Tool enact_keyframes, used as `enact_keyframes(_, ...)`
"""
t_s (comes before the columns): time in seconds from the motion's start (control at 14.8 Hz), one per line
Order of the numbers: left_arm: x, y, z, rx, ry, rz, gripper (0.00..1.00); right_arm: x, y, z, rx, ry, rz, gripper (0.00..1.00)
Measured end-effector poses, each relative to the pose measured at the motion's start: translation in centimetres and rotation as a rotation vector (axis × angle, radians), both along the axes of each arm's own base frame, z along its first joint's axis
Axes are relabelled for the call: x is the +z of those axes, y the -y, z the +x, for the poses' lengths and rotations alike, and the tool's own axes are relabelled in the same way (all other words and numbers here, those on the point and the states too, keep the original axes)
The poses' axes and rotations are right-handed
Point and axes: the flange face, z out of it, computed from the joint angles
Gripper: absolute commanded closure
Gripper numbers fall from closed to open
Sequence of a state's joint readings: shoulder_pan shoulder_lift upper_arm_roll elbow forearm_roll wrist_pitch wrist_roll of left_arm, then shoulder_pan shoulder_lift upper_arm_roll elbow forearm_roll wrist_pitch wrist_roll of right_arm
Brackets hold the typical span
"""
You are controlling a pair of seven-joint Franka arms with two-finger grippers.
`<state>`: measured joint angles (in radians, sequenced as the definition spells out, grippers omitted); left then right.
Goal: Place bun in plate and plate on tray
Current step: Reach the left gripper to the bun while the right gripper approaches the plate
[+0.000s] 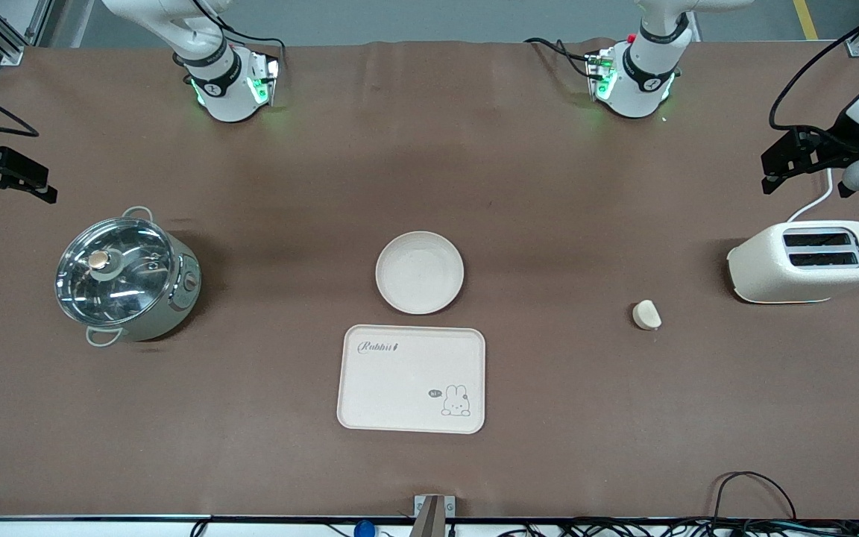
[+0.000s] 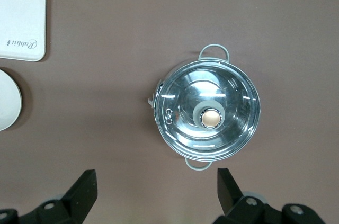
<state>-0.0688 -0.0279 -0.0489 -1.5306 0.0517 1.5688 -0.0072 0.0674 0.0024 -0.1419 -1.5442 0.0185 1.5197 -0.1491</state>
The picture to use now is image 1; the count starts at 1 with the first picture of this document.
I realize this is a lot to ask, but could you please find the small white bun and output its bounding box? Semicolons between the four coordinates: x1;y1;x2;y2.
632;299;663;331

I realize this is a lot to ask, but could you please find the round cream plate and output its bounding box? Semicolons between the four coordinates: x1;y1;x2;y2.
375;230;466;315

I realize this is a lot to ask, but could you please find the cream rabbit print tray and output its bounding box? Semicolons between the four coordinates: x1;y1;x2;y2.
336;324;487;435

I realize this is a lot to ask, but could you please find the cream two-slot toaster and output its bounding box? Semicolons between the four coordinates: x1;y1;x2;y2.
726;219;859;305

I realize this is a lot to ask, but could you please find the brown table cover mat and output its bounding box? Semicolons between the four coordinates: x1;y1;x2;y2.
0;39;859;521

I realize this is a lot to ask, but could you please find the white toaster power cable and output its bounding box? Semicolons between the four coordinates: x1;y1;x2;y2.
785;169;835;224

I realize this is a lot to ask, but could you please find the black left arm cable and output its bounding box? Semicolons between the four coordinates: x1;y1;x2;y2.
768;0;859;132

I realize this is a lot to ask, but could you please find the aluminium frame profile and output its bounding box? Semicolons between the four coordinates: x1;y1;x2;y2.
0;0;55;66

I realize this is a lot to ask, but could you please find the black left base cable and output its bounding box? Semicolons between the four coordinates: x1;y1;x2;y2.
524;36;596;80

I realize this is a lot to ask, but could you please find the black base cable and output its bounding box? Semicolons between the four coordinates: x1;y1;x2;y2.
195;0;287;72
524;36;596;80

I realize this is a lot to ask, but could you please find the black right base cable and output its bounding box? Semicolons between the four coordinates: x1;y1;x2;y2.
195;0;287;72

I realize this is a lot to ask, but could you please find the black looped cable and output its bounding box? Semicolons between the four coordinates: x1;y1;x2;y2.
711;471;800;524

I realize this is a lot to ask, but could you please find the black cable bundle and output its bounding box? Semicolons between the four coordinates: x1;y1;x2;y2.
497;517;859;537

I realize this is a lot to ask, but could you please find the grey metal camera bracket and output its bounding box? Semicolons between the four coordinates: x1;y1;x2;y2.
412;494;457;537

